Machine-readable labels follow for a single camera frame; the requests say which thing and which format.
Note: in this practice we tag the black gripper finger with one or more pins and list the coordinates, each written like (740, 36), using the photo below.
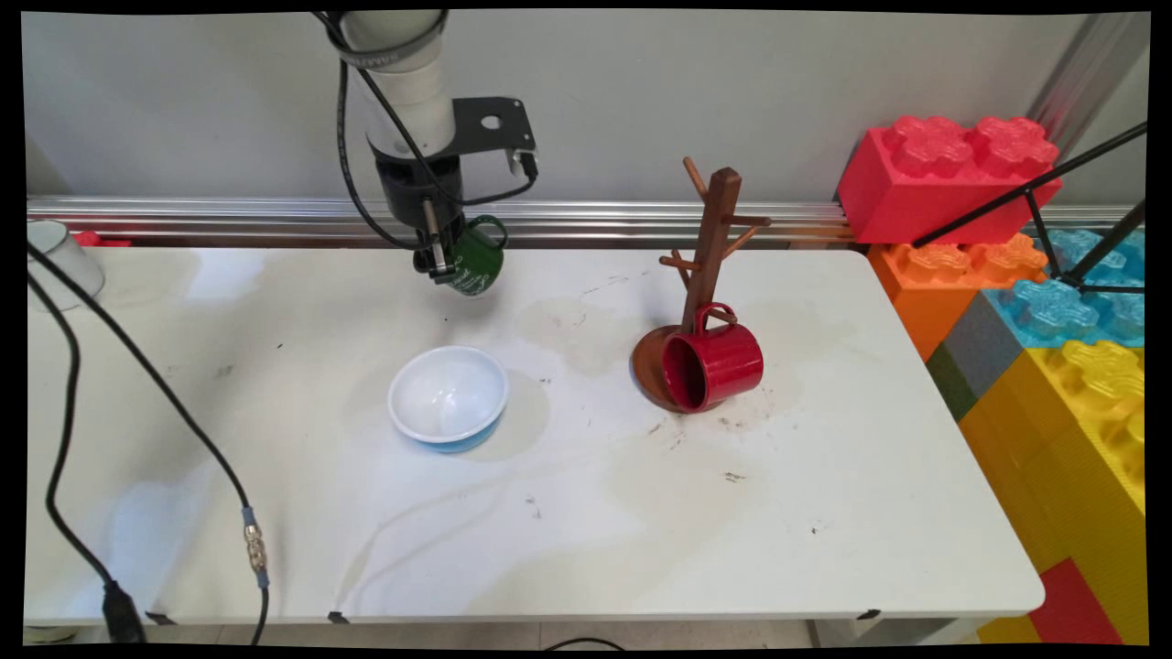
(438, 261)

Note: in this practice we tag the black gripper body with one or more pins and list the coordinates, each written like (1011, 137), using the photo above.
(407, 192)

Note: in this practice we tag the green enamel mug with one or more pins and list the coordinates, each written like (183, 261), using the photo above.
(476, 261)

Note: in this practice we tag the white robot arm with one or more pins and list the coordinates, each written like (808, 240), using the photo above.
(403, 87)

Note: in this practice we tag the white and blue bowl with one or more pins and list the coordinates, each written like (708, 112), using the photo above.
(449, 394)

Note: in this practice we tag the brown wooden mug tree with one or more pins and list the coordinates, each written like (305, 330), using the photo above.
(716, 215)

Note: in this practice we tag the red ceramic mug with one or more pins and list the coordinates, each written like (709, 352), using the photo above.
(723, 361)

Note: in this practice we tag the small red object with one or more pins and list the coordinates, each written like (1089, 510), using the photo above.
(105, 240)

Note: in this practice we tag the white mug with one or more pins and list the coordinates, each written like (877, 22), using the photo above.
(59, 265)

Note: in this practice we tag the big red toy block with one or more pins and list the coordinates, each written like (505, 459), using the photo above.
(916, 192)

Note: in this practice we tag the big orange toy block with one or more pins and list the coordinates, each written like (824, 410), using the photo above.
(925, 293)

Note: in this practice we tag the big dark green toy block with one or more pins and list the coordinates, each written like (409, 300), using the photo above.
(952, 384)

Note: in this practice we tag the big gray toy block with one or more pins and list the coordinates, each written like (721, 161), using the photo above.
(980, 343)

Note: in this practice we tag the black tripod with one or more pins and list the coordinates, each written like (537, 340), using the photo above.
(1035, 197)

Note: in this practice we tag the big light blue toy block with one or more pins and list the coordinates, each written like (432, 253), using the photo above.
(1062, 307)

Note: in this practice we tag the big yellow toy block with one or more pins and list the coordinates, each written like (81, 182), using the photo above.
(1062, 430)

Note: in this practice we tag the slanted aluminium profile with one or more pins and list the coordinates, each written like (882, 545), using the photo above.
(1085, 78)

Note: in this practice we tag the red giant building block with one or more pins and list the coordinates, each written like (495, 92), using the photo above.
(1071, 604)

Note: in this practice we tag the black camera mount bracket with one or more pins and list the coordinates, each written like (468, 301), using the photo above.
(494, 124)

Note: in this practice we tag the horizontal aluminium rail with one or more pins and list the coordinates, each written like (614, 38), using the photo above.
(595, 221)

